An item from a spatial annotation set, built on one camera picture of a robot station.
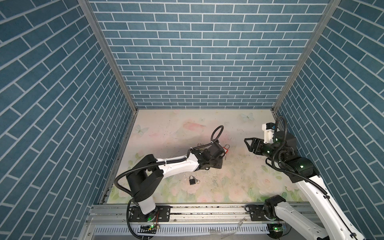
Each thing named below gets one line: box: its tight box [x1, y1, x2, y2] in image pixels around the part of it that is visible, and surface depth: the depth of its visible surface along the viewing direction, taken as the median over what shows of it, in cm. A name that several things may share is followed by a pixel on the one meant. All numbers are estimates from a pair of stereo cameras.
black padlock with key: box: [189, 175, 201, 186], surface depth 86 cm
